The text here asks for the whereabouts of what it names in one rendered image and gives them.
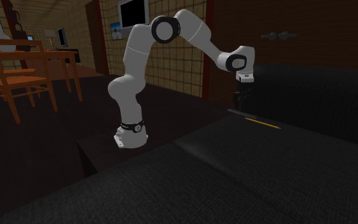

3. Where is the orange wooden chair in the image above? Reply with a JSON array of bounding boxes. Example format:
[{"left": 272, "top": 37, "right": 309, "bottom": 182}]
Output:
[
  {"left": 0, "top": 38, "right": 59, "bottom": 125},
  {"left": 0, "top": 68, "right": 41, "bottom": 103}
]

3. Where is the wall television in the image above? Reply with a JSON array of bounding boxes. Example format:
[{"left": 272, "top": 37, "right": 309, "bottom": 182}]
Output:
[{"left": 118, "top": 0, "right": 151, "bottom": 31}]

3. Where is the yellow pencil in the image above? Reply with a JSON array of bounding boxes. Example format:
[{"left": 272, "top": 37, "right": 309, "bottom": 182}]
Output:
[{"left": 244, "top": 117, "right": 282, "bottom": 130}]

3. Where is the dark brown door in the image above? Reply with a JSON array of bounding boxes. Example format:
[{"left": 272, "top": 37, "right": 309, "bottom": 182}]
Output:
[{"left": 85, "top": 0, "right": 109, "bottom": 76}]

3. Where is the small wall picture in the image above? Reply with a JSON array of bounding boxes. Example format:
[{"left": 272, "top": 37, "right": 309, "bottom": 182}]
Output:
[{"left": 110, "top": 22, "right": 124, "bottom": 41}]

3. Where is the dark robot stand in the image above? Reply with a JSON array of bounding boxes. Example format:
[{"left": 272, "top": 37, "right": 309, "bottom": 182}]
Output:
[{"left": 75, "top": 122, "right": 182, "bottom": 179}]

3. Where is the pale floor lamp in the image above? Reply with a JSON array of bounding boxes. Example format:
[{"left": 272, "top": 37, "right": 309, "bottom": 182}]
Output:
[{"left": 44, "top": 29, "right": 58, "bottom": 51}]

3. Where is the orange wooden table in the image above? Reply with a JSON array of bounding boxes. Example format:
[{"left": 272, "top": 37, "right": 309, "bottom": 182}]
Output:
[{"left": 0, "top": 24, "right": 84, "bottom": 103}]

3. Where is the dark desk with monitor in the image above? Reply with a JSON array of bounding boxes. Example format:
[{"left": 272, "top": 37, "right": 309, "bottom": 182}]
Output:
[{"left": 53, "top": 27, "right": 82, "bottom": 66}]

